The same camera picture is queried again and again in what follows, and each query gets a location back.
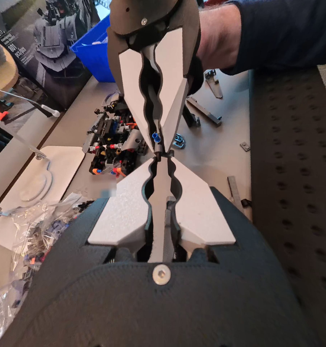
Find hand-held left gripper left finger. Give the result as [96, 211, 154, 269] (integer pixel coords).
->
[87, 157, 157, 261]

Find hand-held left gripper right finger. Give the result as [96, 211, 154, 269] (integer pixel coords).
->
[167, 157, 236, 261]

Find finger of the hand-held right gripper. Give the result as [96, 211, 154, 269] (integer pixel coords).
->
[118, 49, 156, 153]
[154, 29, 190, 153]

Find long grey lego beam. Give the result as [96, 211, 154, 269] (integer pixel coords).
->
[186, 97, 223, 127]

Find lego car model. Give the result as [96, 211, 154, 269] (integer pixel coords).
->
[82, 92, 149, 178]

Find clear bag of small lego parts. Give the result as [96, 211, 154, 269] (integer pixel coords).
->
[0, 192, 96, 340]

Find dark lego panel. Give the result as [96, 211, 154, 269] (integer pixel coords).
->
[181, 104, 202, 128]

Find grey car lego box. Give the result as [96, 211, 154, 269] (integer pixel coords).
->
[0, 0, 102, 109]

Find person's right hand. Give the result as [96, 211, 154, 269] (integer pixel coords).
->
[196, 3, 242, 70]

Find blue plastic bin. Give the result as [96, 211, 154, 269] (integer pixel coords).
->
[69, 15, 116, 83]

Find white book stand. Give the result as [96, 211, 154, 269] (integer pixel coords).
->
[0, 38, 86, 253]

